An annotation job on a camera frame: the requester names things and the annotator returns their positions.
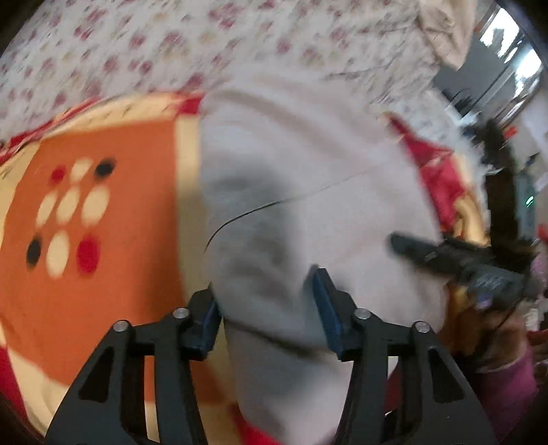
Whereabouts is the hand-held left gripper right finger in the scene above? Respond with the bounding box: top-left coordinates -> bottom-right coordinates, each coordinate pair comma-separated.
312,267 -> 497,445

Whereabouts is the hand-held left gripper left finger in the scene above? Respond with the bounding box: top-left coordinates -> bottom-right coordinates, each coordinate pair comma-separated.
45,289 -> 223,445

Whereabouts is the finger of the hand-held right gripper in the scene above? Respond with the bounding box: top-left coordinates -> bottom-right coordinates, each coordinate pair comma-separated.
482,120 -> 536,268
390,232 -> 493,275

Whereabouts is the beige zip jacket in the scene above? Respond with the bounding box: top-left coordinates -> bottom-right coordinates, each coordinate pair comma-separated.
199,73 -> 450,445

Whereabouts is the person's right hand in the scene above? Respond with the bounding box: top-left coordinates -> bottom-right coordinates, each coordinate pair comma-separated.
445,291 -> 532,373

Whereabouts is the orange red printed blanket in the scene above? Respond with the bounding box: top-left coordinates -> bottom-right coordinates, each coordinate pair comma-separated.
0,92 -> 493,445

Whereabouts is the bright window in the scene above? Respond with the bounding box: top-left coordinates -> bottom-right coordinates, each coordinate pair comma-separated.
479,9 -> 544,99

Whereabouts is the beige cloth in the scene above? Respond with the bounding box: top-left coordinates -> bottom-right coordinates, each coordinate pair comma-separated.
417,0 -> 482,71

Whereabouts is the floral quilt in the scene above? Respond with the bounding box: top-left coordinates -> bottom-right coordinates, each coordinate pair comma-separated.
0,0 -> 489,172

